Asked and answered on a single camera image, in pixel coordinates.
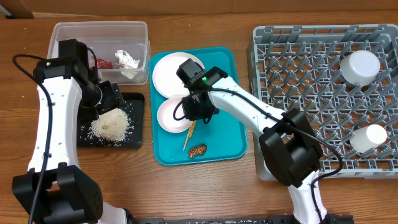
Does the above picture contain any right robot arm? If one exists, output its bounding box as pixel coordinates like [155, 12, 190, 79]
[177, 59, 327, 223]

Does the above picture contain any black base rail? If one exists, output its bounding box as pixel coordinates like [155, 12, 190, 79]
[134, 214, 355, 224]

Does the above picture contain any pink bowl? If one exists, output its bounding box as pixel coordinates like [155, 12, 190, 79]
[157, 98, 193, 133]

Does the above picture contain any brown food scrap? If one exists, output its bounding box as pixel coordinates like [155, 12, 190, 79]
[188, 144, 207, 158]

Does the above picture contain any clear plastic bin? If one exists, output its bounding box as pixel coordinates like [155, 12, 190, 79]
[47, 21, 150, 85]

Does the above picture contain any grey-white bowl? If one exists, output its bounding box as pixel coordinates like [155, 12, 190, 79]
[340, 50, 381, 86]

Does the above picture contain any wooden chopstick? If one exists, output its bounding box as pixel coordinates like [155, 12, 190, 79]
[183, 121, 196, 150]
[188, 121, 197, 138]

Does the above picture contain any teal plastic tray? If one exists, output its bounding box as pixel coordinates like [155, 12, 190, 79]
[149, 51, 248, 166]

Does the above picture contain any large white plate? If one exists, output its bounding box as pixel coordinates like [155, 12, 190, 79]
[152, 52, 205, 98]

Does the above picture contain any white napkin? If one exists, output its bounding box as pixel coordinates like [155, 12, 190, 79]
[115, 50, 140, 79]

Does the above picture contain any rice pile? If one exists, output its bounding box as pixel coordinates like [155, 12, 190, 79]
[88, 108, 135, 146]

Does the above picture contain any grey dishwasher rack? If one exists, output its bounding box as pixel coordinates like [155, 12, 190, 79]
[248, 24, 397, 179]

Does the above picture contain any red snack wrapper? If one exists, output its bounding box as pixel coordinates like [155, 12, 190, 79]
[96, 58, 114, 69]

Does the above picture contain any black tray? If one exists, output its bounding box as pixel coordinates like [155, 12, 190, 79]
[77, 93, 145, 148]

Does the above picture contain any white cup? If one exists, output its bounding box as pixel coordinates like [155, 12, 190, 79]
[349, 124, 387, 153]

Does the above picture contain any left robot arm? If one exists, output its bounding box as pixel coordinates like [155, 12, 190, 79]
[12, 39, 134, 223]

